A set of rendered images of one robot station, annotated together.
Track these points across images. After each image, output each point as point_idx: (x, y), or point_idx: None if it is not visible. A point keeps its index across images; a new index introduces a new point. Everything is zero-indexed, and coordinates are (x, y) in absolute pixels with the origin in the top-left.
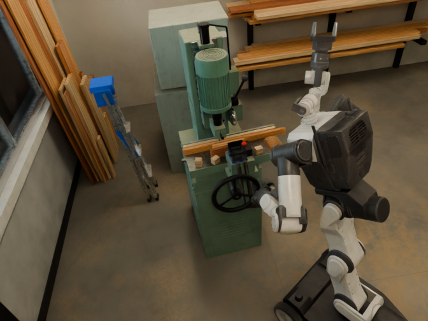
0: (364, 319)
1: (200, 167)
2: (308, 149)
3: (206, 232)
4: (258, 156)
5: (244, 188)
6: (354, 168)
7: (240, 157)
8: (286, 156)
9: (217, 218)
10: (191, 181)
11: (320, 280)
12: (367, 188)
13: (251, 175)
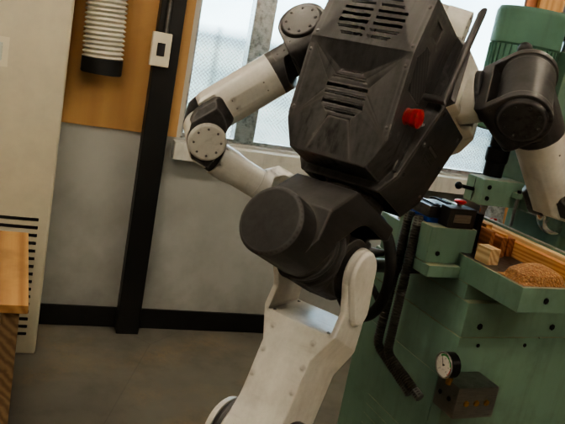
0: None
1: (397, 217)
2: (308, 23)
3: (347, 400)
4: (472, 263)
5: (426, 338)
6: (317, 93)
7: (420, 204)
8: None
9: (370, 377)
10: None
11: None
12: (327, 198)
13: (416, 267)
